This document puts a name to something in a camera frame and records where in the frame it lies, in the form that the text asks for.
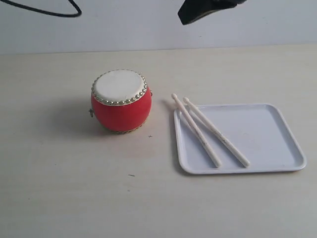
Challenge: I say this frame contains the white drumstick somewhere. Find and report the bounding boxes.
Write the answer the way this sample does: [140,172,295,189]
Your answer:
[171,93,222,168]
[183,97,250,167]

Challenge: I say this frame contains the red small drum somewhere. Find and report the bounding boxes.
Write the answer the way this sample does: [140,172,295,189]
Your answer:
[89,69,152,133]

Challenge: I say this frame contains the white plastic tray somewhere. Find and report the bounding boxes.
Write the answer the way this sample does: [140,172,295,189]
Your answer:
[174,104,307,175]

